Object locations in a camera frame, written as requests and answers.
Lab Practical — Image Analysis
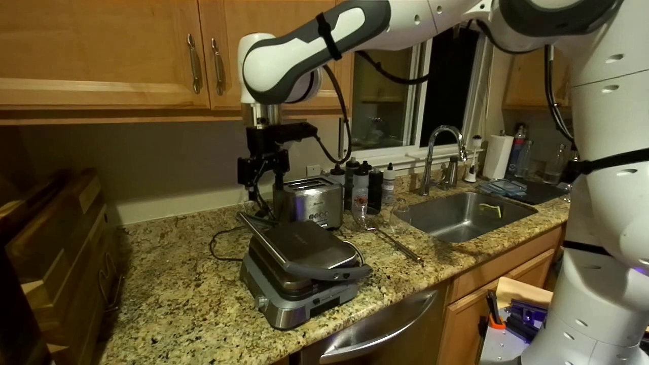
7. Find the dark dish drying mat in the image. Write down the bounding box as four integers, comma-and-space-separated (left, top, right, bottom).
474, 173, 573, 206

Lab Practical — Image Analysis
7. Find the chrome kitchen faucet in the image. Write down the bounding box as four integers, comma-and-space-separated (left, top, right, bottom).
420, 123, 470, 197

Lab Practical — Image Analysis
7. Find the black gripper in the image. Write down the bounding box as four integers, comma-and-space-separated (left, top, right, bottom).
234, 123, 294, 212

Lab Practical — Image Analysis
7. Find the grey grill sandwich maker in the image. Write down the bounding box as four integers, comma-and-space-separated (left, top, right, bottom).
234, 210, 374, 333

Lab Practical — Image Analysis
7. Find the stainless steel dishwasher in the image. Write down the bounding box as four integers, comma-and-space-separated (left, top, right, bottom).
296, 282, 452, 365

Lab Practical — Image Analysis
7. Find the white paper towel roll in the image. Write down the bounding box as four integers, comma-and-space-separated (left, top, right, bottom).
480, 131, 514, 183

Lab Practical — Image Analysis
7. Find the black water bottle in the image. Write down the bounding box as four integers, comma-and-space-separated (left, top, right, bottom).
367, 168, 385, 217

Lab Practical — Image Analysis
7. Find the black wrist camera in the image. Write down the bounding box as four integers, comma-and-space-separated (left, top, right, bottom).
262, 120, 321, 146

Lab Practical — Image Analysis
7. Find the small wooden wall cabinet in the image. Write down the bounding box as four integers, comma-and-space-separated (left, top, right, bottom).
502, 49, 575, 113

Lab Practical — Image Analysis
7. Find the white soap dispenser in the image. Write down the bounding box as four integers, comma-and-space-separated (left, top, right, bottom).
465, 134, 484, 187

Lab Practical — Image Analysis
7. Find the white kitchen window frame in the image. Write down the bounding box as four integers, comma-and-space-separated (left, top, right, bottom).
336, 26, 492, 168

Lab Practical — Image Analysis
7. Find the long metal knife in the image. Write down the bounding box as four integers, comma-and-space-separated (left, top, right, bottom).
368, 225, 423, 265

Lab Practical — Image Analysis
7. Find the dark sports bottle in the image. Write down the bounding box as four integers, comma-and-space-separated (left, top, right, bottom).
351, 159, 372, 229

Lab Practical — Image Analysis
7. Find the clear bottle black cap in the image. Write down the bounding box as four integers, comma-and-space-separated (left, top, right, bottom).
380, 162, 399, 209
343, 158, 361, 210
327, 159, 348, 199

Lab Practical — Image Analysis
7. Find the purple tool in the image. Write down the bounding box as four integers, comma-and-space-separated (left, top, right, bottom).
504, 299, 551, 340

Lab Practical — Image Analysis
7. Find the metal cabinet door handle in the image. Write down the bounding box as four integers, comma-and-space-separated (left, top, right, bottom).
209, 37, 229, 97
184, 32, 204, 97

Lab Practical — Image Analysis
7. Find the black grill power cord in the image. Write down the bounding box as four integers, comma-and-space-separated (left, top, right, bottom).
206, 225, 255, 263

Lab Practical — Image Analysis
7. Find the dark spray bottle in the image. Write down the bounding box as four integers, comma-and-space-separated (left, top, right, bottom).
506, 121, 532, 179

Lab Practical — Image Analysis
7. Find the wooden sink cabinet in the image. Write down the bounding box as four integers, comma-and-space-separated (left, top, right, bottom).
435, 225, 566, 365

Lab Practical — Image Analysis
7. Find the stainless steel sink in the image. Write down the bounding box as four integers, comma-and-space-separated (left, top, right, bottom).
393, 191, 542, 247

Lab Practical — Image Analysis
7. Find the stainless steel toaster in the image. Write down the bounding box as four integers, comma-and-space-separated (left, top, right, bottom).
271, 175, 345, 231

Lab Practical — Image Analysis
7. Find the striped wooden cutting board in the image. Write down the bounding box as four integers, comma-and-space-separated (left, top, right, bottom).
0, 168, 127, 365

